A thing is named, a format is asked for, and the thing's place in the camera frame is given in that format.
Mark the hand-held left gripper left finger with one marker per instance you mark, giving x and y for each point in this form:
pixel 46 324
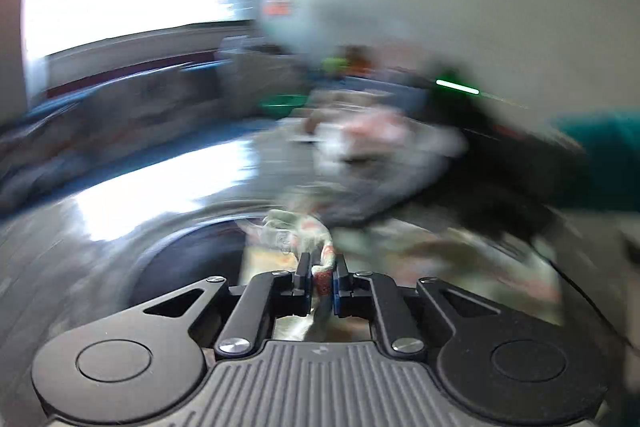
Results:
pixel 305 284

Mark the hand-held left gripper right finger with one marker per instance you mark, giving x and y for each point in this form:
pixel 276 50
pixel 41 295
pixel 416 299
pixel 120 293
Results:
pixel 340 288

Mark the green patterned children's garment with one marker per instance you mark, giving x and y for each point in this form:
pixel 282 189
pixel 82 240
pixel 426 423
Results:
pixel 300 232

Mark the pink white tissue pack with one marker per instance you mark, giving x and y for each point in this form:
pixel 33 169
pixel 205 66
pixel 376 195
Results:
pixel 380 132

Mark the black round glass turntable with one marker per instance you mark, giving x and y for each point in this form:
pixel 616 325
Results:
pixel 180 257

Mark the green bowl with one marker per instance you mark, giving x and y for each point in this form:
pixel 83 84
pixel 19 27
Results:
pixel 282 103

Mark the blue sofa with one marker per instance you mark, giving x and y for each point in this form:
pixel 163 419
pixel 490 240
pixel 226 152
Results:
pixel 125 107

